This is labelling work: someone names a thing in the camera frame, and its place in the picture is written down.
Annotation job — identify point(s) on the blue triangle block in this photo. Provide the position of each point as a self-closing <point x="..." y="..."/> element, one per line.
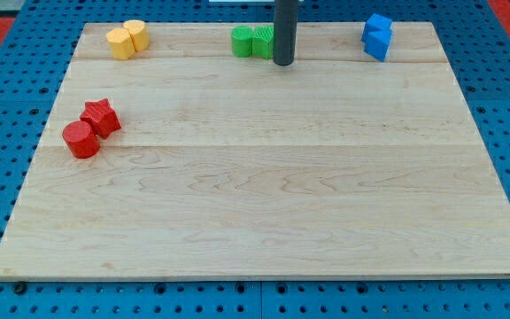
<point x="377" y="44"/>

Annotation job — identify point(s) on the light wooden board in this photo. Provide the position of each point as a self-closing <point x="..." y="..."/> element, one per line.
<point x="338" y="167"/>

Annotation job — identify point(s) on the green ridged block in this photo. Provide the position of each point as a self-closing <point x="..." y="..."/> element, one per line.
<point x="263" y="42"/>

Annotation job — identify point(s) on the green cylinder block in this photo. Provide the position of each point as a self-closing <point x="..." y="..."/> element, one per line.
<point x="241" y="41"/>

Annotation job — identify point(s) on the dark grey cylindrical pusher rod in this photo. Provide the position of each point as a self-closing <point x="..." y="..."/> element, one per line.
<point x="285" y="30"/>

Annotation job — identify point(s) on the red star block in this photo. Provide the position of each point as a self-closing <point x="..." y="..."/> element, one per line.
<point x="101" y="117"/>

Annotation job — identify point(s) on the red cylinder block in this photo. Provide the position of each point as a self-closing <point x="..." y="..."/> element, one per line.
<point x="81" y="139"/>

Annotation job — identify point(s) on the yellow hexagon block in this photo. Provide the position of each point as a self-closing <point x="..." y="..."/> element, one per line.
<point x="121" y="44"/>

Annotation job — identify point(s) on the yellow cylinder block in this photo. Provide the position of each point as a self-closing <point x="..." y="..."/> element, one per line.
<point x="138" y="33"/>

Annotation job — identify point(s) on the blue cube block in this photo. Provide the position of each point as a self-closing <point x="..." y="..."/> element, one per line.
<point x="374" y="23"/>

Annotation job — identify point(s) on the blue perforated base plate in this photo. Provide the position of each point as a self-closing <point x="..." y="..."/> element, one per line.
<point x="34" y="57"/>

